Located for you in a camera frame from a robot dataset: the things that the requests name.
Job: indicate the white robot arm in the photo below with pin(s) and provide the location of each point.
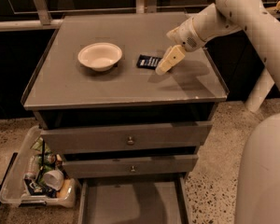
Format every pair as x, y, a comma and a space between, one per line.
258, 189

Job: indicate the grey drawer cabinet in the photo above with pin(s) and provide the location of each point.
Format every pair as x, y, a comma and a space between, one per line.
63, 93

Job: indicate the white cup in bin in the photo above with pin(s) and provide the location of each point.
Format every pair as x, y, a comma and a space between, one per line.
54, 179

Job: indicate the white paper bowl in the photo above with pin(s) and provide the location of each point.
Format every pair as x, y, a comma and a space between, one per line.
100, 57

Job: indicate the brass top drawer knob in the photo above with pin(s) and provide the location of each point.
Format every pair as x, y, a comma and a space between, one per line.
130, 141

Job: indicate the dark blue snack bag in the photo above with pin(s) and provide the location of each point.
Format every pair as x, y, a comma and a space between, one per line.
36, 189

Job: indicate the clear plastic storage bin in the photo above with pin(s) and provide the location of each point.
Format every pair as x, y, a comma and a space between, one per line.
14, 191

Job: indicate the grey middle drawer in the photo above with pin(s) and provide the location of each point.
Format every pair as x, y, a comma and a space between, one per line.
121, 167

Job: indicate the yellow sponge in bin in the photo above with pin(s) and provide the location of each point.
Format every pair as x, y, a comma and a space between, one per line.
62, 193

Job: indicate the grey open bottom drawer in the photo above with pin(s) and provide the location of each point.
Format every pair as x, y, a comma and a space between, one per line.
144, 199

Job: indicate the green soda can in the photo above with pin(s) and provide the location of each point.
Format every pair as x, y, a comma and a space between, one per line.
47, 159

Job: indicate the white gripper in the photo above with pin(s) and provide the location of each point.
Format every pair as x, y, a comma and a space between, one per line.
188, 34

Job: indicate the grey top drawer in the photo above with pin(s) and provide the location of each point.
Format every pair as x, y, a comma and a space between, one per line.
114, 138

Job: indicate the metal railing frame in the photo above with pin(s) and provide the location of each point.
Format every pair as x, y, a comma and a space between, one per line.
41, 14

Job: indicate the white diagonal support pole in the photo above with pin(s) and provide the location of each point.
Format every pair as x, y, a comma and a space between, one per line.
260, 91

